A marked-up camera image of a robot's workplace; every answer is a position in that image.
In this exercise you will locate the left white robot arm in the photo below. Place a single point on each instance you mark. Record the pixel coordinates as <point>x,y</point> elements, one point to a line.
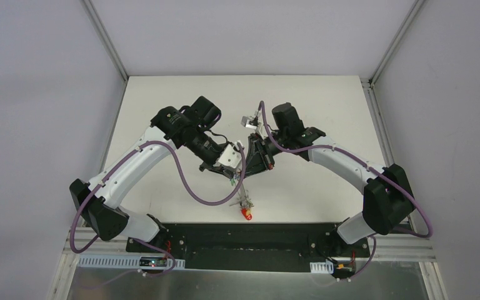
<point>98,200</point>

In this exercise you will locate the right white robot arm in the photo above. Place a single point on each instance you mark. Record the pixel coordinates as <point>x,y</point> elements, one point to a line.
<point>387,196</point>

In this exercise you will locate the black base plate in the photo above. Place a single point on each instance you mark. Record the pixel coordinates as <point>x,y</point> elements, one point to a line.
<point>252,246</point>

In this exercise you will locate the white cable duct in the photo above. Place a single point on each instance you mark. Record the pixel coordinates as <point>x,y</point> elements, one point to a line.
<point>129,262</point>
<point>326,267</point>

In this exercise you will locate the right white cable duct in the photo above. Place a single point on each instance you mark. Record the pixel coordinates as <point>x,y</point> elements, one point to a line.
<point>326,267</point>

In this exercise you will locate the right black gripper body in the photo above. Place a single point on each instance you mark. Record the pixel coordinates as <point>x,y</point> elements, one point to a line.
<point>259,150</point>

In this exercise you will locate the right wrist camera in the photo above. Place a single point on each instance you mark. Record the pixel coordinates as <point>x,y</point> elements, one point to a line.
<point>253,122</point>

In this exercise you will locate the silver key with red tag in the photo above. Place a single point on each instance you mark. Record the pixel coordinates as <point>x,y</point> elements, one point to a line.
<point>246,212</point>

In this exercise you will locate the left white cable duct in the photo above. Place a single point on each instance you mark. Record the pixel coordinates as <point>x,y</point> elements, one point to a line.
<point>129,262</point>

